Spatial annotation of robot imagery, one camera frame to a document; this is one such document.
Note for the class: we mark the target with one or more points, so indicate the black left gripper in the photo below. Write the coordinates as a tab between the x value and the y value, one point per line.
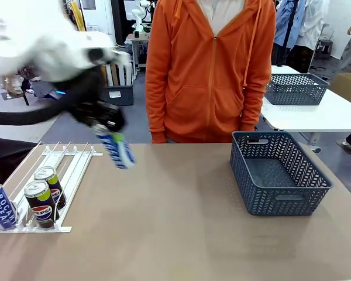
102	114

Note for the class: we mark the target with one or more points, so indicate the blue Pocari Sweat can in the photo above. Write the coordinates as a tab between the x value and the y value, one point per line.
121	155
1	205

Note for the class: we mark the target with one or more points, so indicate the black Pepsi can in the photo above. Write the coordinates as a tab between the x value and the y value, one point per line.
51	179
42	210

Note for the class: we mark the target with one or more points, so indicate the blue-grey plastic basket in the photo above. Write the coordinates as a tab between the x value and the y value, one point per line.
295	93
280	205

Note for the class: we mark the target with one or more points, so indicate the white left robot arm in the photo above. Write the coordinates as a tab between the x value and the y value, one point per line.
46	52

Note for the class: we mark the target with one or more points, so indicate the small white background robot arm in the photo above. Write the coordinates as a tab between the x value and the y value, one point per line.
138	17

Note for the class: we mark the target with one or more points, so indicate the person's right forearm orange sleeve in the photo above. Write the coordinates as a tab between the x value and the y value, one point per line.
157	114

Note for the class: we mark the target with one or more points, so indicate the person's left forearm orange sleeve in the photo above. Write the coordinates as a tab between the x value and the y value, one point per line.
250	108

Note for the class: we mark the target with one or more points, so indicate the grey bin with boards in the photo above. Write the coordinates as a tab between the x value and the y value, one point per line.
120	93

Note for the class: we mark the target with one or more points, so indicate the grey workbench cart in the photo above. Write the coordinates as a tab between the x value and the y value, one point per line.
137	49

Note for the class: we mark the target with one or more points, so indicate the person in orange hoodie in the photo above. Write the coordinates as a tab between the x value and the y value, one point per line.
199	73

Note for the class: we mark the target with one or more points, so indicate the black cloth covered stand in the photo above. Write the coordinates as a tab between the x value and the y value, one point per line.
6	158

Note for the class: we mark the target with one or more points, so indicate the yellow roll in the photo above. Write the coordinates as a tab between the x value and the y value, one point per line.
79	14

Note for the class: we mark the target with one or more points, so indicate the white side table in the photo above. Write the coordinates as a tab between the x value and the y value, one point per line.
310	117

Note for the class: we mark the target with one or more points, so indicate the black clothes rack pole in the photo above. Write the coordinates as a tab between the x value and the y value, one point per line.
288	35

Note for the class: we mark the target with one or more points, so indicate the hanging white coat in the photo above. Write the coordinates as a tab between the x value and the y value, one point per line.
313	23

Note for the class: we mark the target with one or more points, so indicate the grey step stool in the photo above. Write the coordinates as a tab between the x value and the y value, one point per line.
324	44

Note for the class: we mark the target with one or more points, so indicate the brown cardboard box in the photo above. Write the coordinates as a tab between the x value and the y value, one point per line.
349	85

